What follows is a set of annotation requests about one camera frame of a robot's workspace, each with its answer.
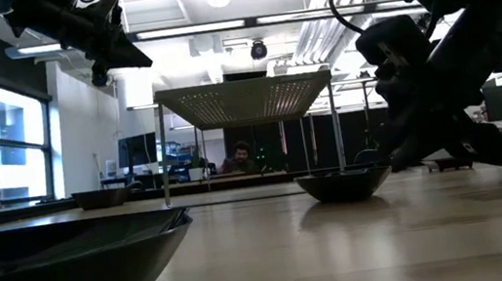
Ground black partition wall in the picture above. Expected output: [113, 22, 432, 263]
[222, 104, 395, 181]

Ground long linear ceiling light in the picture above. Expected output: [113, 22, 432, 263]
[5, 0, 425, 66]

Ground person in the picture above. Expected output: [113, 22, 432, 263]
[216, 138, 260, 178]

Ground small white pot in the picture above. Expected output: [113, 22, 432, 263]
[187, 166, 207, 182]

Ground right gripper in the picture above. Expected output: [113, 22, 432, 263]
[353, 2, 502, 184]

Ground perforated metal shelf rack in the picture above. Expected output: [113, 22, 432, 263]
[149, 66, 350, 214]

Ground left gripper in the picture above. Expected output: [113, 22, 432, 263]
[62, 20, 154, 79]

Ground round black ceiling camera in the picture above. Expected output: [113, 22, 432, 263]
[249, 38, 269, 61]
[90, 61, 112, 89]

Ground small dark bowl-shaped plate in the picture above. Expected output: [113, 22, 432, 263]
[293, 163, 397, 211]

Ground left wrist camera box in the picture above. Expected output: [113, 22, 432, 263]
[76, 0, 127, 40]

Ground dark office chair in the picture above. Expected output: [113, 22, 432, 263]
[353, 145, 391, 170]

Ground white plant pot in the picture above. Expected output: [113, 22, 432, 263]
[422, 147, 454, 162]

